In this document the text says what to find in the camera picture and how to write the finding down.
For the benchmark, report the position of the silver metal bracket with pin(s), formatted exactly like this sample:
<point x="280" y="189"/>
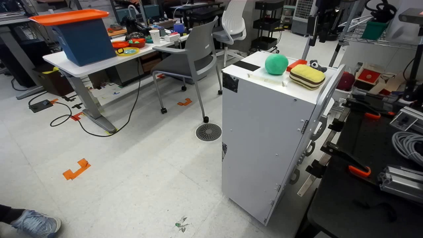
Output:
<point x="407" y="120"/>

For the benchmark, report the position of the white desk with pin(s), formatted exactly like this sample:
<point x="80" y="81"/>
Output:
<point x="96" y="62"/>

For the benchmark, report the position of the grey blue sneaker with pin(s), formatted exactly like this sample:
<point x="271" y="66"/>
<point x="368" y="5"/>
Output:
<point x="34" y="224"/>

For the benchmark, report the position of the grey metal pole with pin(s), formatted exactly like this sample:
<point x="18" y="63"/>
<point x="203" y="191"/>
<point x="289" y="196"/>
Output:
<point x="306" y="48"/>

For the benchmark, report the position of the grey side desk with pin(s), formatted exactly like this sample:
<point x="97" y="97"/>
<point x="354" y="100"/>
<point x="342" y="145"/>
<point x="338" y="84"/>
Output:
<point x="13" y="44"/>

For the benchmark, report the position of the yellow sponge block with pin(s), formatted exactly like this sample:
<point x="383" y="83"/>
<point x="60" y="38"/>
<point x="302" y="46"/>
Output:
<point x="306" y="76"/>

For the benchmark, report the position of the white paper cup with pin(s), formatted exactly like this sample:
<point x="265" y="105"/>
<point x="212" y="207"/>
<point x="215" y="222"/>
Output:
<point x="154" y="36"/>

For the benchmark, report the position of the white office chair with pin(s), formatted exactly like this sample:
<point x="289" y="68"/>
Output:
<point x="232" y="27"/>

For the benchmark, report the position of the orange floor bracket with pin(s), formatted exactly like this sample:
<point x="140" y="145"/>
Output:
<point x="75" y="170"/>

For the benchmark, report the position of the yellow green plate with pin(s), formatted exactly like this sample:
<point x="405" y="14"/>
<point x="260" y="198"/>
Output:
<point x="126" y="52"/>

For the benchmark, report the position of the dark red round object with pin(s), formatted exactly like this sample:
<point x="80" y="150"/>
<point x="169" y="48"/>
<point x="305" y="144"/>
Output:
<point x="345" y="81"/>

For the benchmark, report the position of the blue storage bin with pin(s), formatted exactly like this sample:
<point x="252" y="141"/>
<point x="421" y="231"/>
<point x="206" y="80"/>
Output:
<point x="83" y="42"/>

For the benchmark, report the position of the round grey floor outlet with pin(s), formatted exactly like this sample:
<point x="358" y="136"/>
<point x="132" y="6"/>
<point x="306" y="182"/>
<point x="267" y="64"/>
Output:
<point x="207" y="133"/>

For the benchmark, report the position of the green box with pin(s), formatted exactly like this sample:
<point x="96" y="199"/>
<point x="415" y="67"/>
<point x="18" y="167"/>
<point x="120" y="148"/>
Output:
<point x="374" y="30"/>

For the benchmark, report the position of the green round plushy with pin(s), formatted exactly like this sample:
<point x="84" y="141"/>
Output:
<point x="276" y="64"/>

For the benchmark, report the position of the orange bin lid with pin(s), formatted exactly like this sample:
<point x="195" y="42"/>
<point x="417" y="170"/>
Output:
<point x="70" y="17"/>

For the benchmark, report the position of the white toy kitchen cabinet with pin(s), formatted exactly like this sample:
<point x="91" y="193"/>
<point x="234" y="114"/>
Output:
<point x="264" y="141"/>

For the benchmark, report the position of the silver aluminium rail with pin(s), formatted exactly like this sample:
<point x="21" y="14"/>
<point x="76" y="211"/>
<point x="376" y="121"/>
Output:
<point x="400" y="183"/>

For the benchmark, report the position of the black clamp foot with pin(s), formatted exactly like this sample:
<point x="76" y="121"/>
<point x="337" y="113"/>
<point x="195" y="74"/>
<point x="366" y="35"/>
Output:
<point x="337" y="125"/>
<point x="316" y="169"/>

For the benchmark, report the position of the orange tray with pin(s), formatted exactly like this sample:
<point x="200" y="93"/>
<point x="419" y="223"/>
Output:
<point x="129" y="43"/>

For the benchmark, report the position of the grey wheeled office chair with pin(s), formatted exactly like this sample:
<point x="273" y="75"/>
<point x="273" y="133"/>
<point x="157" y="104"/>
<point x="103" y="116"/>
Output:
<point x="193" y="62"/>

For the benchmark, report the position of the black tape patch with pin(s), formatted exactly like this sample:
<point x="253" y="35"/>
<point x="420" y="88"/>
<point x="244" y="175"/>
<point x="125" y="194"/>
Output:
<point x="245" y="67"/>

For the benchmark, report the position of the red box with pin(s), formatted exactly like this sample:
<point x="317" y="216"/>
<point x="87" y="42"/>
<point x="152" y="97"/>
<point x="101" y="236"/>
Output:
<point x="367" y="76"/>

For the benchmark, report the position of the black camera stand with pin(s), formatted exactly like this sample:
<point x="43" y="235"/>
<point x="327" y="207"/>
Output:
<point x="413" y="58"/>

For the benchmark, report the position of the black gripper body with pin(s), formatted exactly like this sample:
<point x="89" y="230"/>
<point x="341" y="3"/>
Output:
<point x="327" y="13"/>

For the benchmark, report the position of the black power adapter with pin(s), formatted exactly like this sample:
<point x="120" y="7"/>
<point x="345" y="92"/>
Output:
<point x="39" y="107"/>

